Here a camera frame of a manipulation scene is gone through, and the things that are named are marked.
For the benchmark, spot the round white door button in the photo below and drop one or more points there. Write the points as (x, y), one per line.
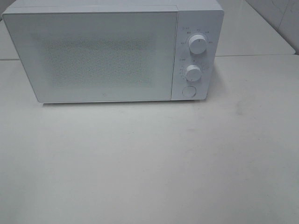
(189, 91)

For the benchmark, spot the white microwave knob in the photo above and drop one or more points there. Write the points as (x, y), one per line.
(197, 44)
(193, 73)

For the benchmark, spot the white microwave door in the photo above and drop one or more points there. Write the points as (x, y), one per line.
(96, 57)

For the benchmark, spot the white microwave oven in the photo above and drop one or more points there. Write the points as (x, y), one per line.
(193, 17)

